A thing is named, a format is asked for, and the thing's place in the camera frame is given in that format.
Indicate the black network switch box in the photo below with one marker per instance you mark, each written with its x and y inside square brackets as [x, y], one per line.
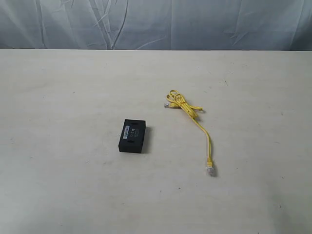
[132, 136]

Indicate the white wrinkled backdrop curtain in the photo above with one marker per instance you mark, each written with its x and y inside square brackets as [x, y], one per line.
[157, 24]

